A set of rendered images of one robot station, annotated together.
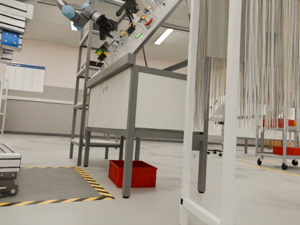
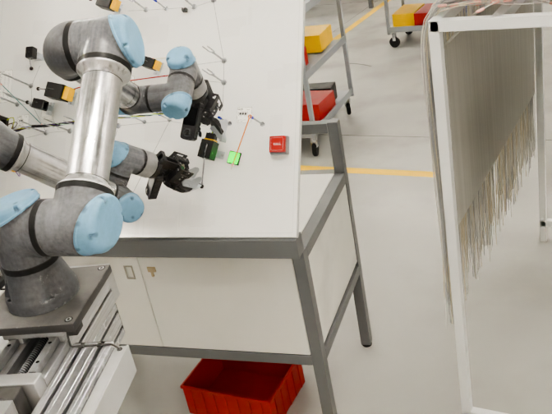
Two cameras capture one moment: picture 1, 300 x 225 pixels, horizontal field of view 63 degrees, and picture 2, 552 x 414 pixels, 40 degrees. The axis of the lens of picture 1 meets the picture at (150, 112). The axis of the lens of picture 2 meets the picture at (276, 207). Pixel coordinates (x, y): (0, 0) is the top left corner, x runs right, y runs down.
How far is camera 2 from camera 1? 212 cm
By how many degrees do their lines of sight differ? 50
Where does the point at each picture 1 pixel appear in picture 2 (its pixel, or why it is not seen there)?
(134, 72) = (306, 264)
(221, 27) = (462, 170)
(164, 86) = (325, 245)
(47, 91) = not seen: outside the picture
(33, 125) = not seen: outside the picture
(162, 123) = (335, 303)
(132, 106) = (316, 318)
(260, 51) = not seen: outside the picture
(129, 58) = (299, 249)
